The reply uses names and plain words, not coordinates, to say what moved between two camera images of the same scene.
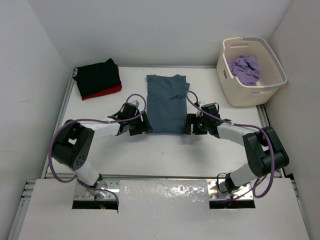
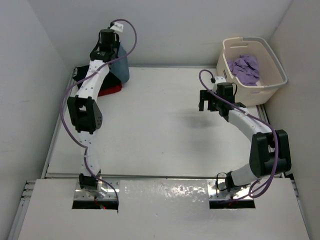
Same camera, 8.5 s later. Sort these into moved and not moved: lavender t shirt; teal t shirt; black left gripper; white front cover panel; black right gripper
Moved: teal t shirt; black left gripper; black right gripper
Not moved: white front cover panel; lavender t shirt
